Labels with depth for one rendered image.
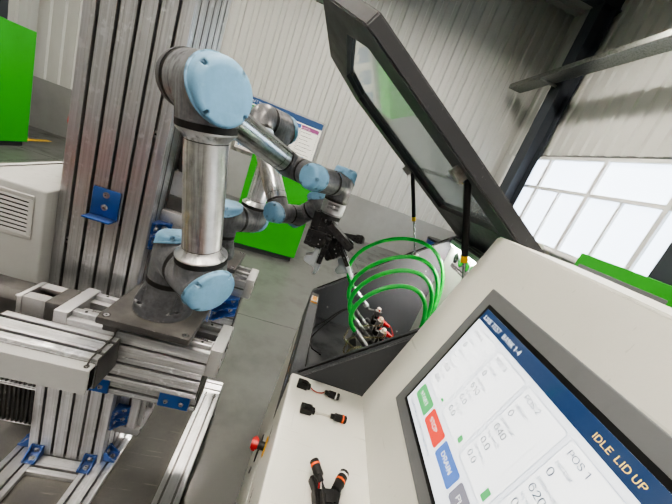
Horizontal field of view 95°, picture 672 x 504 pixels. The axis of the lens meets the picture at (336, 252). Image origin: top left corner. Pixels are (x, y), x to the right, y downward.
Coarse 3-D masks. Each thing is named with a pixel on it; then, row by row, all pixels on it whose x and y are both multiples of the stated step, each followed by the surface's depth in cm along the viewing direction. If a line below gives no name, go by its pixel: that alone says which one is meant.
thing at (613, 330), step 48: (480, 288) 72; (528, 288) 59; (576, 288) 50; (624, 288) 59; (432, 336) 78; (576, 336) 45; (624, 336) 40; (384, 384) 84; (624, 384) 37; (384, 432) 72; (384, 480) 63
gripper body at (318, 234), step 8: (320, 216) 99; (328, 216) 98; (312, 224) 102; (320, 224) 101; (328, 224) 100; (312, 232) 99; (320, 232) 99; (328, 232) 101; (304, 240) 100; (312, 240) 100; (320, 240) 100; (328, 240) 99
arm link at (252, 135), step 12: (156, 72) 58; (252, 120) 78; (240, 132) 76; (252, 132) 78; (264, 132) 81; (252, 144) 80; (264, 144) 82; (276, 144) 85; (264, 156) 85; (276, 156) 87; (288, 156) 90; (276, 168) 92; (288, 168) 92
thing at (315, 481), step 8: (312, 464) 62; (320, 472) 61; (344, 472) 63; (312, 480) 61; (320, 480) 60; (336, 480) 61; (344, 480) 61; (312, 488) 60; (320, 488) 60; (336, 488) 59; (312, 496) 57; (320, 496) 56; (328, 496) 55; (336, 496) 58
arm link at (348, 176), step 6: (336, 168) 95; (342, 168) 94; (342, 174) 94; (348, 174) 94; (354, 174) 95; (342, 180) 92; (348, 180) 94; (354, 180) 96; (342, 186) 93; (348, 186) 95; (342, 192) 95; (348, 192) 96; (330, 198) 96; (336, 198) 96; (342, 198) 96; (348, 198) 98; (342, 204) 97
